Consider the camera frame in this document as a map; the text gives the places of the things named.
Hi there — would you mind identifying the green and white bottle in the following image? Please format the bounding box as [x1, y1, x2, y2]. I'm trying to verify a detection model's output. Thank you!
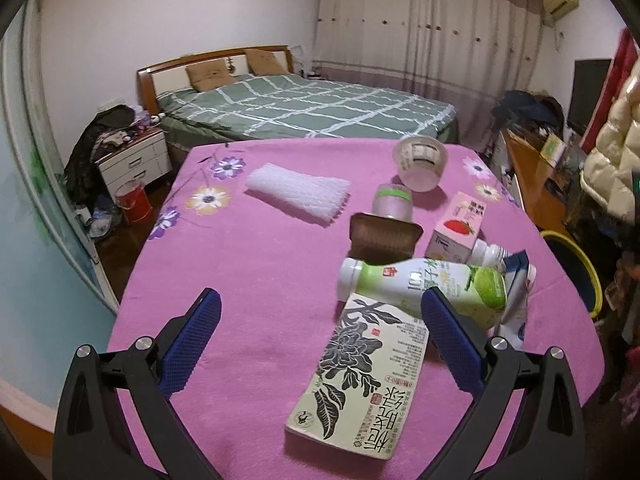
[336, 256, 508, 331]

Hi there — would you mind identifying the small white bottle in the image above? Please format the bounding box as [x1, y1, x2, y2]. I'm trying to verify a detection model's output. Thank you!
[465, 239, 511, 267]

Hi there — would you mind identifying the white foam wrap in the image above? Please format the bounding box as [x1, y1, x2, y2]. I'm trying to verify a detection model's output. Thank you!
[244, 164, 351, 228]

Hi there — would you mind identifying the green plaid quilt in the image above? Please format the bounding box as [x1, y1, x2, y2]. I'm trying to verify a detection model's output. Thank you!
[155, 72, 458, 142]

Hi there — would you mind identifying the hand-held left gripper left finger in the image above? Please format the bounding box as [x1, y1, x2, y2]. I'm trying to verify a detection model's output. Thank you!
[52, 287, 223, 480]

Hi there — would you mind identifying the pink floral tablecloth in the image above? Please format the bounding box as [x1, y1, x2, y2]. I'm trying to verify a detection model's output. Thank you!
[107, 137, 603, 480]

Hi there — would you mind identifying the blue and white bottle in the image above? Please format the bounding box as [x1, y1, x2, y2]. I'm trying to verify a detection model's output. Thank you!
[492, 250, 538, 351]

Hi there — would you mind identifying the white nightstand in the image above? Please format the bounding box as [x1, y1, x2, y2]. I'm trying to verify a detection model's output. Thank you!
[96, 127, 173, 200]

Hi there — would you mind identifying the pink strawberry carton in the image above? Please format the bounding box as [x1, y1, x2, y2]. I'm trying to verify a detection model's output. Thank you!
[425, 191, 488, 263]

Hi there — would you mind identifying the wooden desk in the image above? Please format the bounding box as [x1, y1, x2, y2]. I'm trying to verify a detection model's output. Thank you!
[502, 127, 576, 241]

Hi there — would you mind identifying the black television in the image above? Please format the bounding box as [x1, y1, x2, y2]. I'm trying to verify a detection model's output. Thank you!
[567, 58, 613, 133]

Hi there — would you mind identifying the brown pillow with face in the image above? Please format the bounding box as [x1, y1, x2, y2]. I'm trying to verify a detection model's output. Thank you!
[185, 58, 235, 93]

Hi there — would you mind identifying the red hanging cloth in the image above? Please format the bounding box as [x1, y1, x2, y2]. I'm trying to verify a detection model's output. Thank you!
[590, 27, 640, 151]

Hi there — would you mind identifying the dark clothes pile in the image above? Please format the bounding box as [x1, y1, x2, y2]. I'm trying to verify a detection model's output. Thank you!
[65, 105, 151, 211]

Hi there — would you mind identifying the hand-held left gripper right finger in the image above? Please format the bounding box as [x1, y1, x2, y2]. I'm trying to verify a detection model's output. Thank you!
[415, 287, 586, 480]

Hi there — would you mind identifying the floral printed drink carton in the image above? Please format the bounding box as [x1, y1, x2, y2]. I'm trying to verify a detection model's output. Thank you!
[285, 292, 431, 461]

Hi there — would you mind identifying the wooden bed headboard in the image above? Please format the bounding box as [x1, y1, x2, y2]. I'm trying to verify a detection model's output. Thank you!
[136, 45, 292, 113]

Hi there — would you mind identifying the yellow-rimmed trash bin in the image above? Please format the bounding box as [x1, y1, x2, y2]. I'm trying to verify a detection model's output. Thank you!
[540, 230, 603, 321]

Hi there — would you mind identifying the plain brown pillow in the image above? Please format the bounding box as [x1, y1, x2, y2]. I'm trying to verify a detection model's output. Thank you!
[244, 49, 286, 76]

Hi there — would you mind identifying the white printed plastic cup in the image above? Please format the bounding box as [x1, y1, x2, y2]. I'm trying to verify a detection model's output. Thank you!
[392, 135, 449, 193]

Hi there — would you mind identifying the painted glass sliding door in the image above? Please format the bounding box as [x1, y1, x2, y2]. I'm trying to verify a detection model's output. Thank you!
[0, 0, 121, 411]

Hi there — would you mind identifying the brown pouch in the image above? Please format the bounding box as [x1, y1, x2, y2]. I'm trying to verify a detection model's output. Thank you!
[347, 212, 422, 266]

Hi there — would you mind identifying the heap of dark bags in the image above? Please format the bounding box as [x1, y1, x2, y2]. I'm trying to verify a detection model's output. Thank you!
[492, 89, 566, 133]

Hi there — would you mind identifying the pale striped curtain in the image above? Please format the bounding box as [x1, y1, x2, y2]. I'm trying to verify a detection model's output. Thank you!
[314, 0, 546, 103]

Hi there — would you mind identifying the small green box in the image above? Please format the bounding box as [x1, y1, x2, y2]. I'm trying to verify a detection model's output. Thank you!
[540, 135, 566, 166]

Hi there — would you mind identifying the small jar with green lid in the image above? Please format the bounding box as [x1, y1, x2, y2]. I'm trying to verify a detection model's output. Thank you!
[371, 183, 415, 226]

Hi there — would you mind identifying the white puffer jacket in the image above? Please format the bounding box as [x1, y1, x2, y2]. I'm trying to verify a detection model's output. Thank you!
[582, 67, 640, 223]

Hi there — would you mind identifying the red bucket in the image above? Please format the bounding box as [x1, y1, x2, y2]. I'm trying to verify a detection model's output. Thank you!
[115, 180, 153, 226]

